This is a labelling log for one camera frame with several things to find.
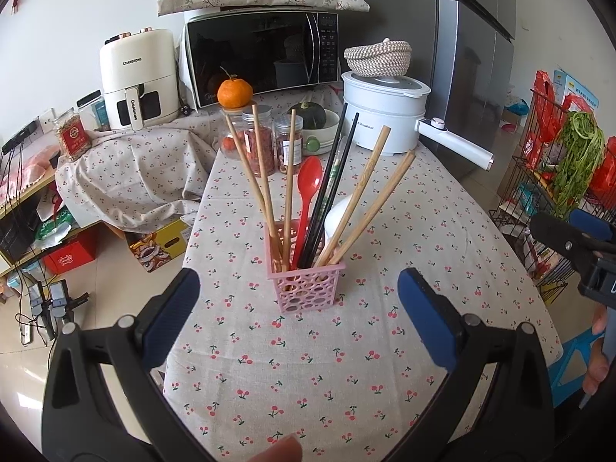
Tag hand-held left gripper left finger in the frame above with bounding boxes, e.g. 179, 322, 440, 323
41, 267, 218, 462

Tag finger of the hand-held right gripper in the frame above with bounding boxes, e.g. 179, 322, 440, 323
529, 211, 603, 271
569, 208, 616, 244

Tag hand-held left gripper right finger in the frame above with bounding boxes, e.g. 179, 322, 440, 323
385, 267, 574, 462

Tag pink perforated utensil basket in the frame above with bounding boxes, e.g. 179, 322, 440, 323
267, 219, 347, 314

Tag thick bamboo chopstick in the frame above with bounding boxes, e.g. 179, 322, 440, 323
328, 151, 417, 266
319, 126, 392, 266

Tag white ceramic spoon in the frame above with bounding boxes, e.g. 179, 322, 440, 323
323, 196, 360, 252

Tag thin wooden chopstick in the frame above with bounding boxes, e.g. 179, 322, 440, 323
282, 109, 298, 271
251, 104, 286, 271
224, 114, 283, 271

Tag black chopstick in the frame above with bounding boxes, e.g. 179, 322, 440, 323
297, 102, 348, 269
307, 112, 360, 269

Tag red plastic spoon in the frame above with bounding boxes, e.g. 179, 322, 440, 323
290, 156, 325, 271

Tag person's right hand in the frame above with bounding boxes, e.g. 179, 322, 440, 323
581, 305, 610, 396

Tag person's left hand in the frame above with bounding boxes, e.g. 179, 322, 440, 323
249, 434, 304, 462

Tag bunch of green vegetables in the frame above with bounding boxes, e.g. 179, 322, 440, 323
551, 112, 606, 218

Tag yellow printed snack box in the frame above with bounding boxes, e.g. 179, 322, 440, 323
125, 219, 194, 273

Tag blue plastic stool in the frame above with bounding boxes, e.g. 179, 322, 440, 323
549, 332, 603, 408

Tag red cardboard box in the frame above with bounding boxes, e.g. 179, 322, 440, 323
42, 241, 97, 276

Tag red plastic bag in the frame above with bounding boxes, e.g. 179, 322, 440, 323
522, 70, 598, 170

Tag blue printed carton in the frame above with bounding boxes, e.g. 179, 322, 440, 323
553, 68, 600, 112

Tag green plastic bag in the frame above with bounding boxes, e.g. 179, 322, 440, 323
35, 209, 73, 242

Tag grey refrigerator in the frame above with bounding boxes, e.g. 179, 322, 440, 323
327, 0, 517, 182

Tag clear jar of red berries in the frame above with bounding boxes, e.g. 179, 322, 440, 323
241, 105, 276, 178

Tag wooden shelf unit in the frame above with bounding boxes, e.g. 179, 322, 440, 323
0, 172, 105, 277

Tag jar with red label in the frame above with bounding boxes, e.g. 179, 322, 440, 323
54, 110, 92, 162

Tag pink cloth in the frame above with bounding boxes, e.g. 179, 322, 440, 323
0, 147, 61, 194

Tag white electric cooking pot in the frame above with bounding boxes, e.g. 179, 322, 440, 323
341, 71, 495, 172

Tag clear jar with white label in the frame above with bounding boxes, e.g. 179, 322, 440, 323
273, 115, 306, 175

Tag white bowl with dark squash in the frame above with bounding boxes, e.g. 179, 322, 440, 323
293, 108, 340, 155

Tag clear container with black lid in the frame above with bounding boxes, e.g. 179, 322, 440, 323
76, 90, 113, 132

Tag black power strip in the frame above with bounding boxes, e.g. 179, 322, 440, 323
2, 121, 39, 155

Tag tangerine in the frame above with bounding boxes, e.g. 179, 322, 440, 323
217, 67, 254, 109

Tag dark green squash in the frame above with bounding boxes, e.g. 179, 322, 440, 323
287, 101, 327, 131

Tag white air fryer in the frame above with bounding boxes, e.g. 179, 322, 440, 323
99, 29, 180, 131

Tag black microwave oven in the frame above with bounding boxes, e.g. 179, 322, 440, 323
184, 10, 340, 109

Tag black wire rack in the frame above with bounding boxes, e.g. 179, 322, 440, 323
488, 89, 616, 305

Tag phone stands with cables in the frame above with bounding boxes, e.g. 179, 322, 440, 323
14, 279, 90, 343

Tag woven rope basket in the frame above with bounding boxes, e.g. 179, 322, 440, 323
343, 38, 413, 78

